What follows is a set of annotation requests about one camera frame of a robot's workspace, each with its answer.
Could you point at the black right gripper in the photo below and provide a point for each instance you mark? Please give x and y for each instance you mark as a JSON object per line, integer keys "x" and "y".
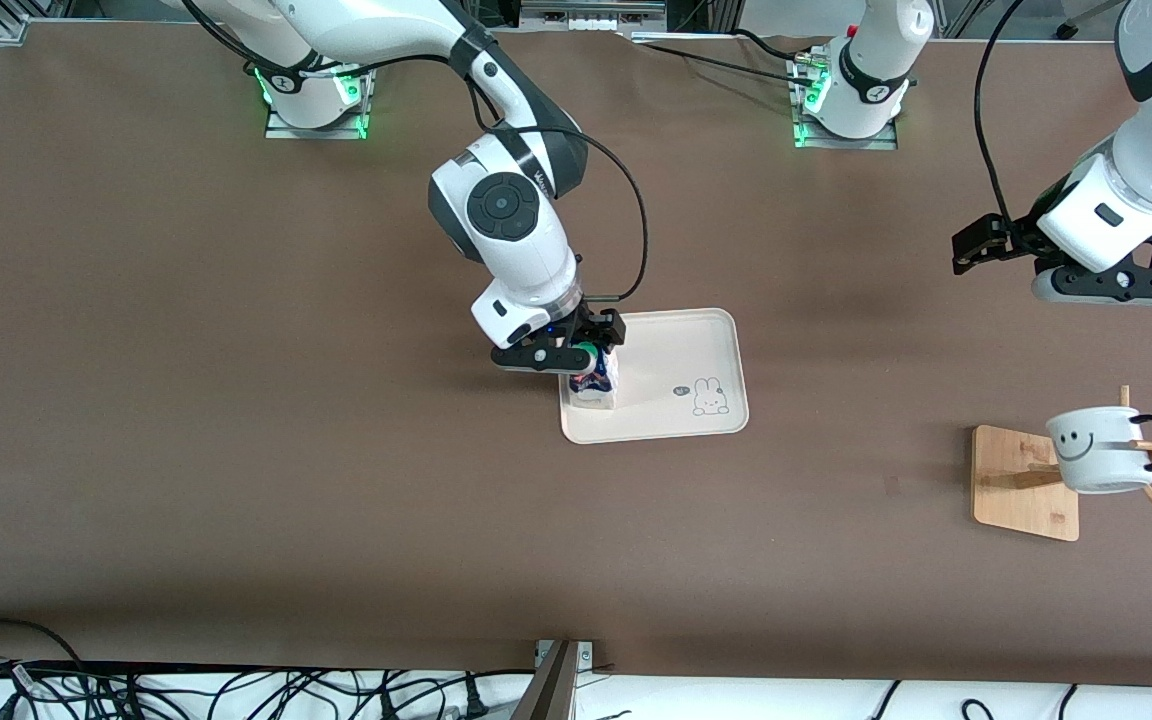
{"x": 596, "y": 327}

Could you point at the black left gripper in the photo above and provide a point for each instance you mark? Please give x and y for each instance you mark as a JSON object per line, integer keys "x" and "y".
{"x": 1020, "y": 238}

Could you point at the blue milk carton green cap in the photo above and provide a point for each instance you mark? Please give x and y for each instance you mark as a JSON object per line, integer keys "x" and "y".
{"x": 601, "y": 392}

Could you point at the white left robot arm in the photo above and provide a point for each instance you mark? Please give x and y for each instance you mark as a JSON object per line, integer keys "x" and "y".
{"x": 1126, "y": 200}

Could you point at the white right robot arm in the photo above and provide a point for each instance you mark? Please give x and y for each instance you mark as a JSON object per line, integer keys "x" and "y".
{"x": 506, "y": 230}

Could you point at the wooden cup rack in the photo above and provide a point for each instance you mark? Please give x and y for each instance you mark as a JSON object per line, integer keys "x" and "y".
{"x": 1016, "y": 500}

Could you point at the cream rabbit print tray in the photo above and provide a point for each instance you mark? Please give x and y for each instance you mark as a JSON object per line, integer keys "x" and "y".
{"x": 666, "y": 350}

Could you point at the grey aluminium strut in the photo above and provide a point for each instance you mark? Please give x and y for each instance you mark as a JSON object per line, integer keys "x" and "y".
{"x": 548, "y": 690}

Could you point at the white power strip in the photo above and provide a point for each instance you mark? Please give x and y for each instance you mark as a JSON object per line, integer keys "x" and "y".
{"x": 591, "y": 12}

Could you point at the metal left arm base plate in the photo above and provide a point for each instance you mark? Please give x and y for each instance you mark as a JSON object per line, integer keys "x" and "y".
{"x": 841, "y": 143}

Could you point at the metal strut bracket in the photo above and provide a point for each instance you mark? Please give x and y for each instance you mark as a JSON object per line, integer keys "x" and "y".
{"x": 586, "y": 655}

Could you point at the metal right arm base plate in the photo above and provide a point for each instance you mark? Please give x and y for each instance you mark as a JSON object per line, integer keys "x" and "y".
{"x": 281, "y": 132}

